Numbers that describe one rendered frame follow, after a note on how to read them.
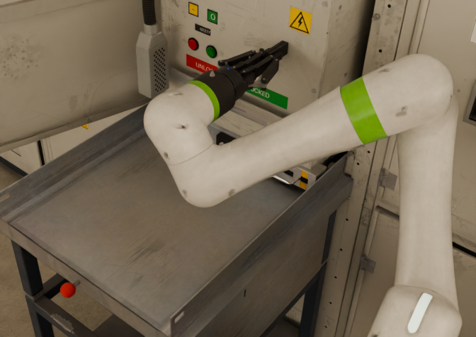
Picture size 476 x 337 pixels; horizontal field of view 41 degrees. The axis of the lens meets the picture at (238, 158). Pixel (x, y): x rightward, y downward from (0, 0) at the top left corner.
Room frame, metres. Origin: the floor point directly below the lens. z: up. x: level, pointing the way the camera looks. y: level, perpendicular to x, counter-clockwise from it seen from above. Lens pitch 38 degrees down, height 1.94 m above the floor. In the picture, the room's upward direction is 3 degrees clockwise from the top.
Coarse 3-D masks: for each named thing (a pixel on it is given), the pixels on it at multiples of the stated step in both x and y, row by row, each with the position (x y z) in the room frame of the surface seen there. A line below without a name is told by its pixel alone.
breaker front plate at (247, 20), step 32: (192, 0) 1.47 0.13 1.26; (224, 0) 1.41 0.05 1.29; (256, 0) 1.36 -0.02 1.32; (288, 0) 1.31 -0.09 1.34; (320, 0) 1.27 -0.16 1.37; (192, 32) 1.47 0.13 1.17; (224, 32) 1.41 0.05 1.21; (256, 32) 1.36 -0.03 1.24; (288, 32) 1.31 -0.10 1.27; (320, 32) 1.26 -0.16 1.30; (288, 64) 1.30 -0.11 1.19; (320, 64) 1.25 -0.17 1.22; (256, 96) 1.35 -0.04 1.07; (288, 96) 1.30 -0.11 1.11; (256, 128) 1.35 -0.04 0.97
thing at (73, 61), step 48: (0, 0) 1.43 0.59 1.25; (48, 0) 1.49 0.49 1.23; (96, 0) 1.57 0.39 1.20; (0, 48) 1.42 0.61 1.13; (48, 48) 1.49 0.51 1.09; (96, 48) 1.58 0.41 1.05; (0, 96) 1.40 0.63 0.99; (48, 96) 1.48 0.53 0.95; (96, 96) 1.57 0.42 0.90; (144, 96) 1.66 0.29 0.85; (0, 144) 1.39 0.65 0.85
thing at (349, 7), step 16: (336, 0) 1.26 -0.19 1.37; (352, 0) 1.32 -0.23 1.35; (368, 0) 1.38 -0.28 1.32; (336, 16) 1.27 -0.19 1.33; (352, 16) 1.33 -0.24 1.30; (368, 16) 1.40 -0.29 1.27; (336, 32) 1.27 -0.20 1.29; (352, 32) 1.34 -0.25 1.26; (368, 32) 1.41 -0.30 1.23; (336, 48) 1.28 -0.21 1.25; (352, 48) 1.35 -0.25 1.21; (336, 64) 1.29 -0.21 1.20; (352, 64) 1.36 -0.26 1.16; (336, 80) 1.30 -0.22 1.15; (352, 80) 1.37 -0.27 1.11; (320, 96) 1.25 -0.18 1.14; (320, 160) 1.29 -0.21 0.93
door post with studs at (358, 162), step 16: (384, 0) 1.33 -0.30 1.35; (400, 0) 1.30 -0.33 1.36; (384, 16) 1.32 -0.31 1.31; (400, 16) 1.30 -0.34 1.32; (384, 32) 1.31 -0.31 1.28; (368, 48) 1.33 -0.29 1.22; (384, 48) 1.31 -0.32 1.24; (368, 64) 1.33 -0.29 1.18; (384, 64) 1.30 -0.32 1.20; (368, 144) 1.30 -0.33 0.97; (352, 160) 1.33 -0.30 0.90; (368, 160) 1.30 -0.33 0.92; (352, 176) 1.32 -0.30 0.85; (352, 192) 1.31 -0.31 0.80; (352, 208) 1.31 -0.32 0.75; (352, 224) 1.30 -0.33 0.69; (352, 240) 1.30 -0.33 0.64; (336, 272) 1.31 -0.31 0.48; (336, 288) 1.31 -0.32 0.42; (336, 304) 1.30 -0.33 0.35; (336, 320) 1.30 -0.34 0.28
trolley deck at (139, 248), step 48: (144, 144) 1.42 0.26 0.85; (96, 192) 1.21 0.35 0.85; (144, 192) 1.22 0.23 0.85; (240, 192) 1.24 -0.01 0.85; (288, 192) 1.25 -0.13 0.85; (336, 192) 1.26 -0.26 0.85; (48, 240) 1.04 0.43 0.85; (96, 240) 1.05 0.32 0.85; (144, 240) 1.05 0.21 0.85; (192, 240) 1.06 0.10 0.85; (240, 240) 1.07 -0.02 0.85; (288, 240) 1.08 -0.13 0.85; (96, 288) 0.91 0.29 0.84; (144, 288) 0.91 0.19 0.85; (192, 288) 0.92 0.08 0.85; (240, 288) 0.92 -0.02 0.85; (192, 336) 0.79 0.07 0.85
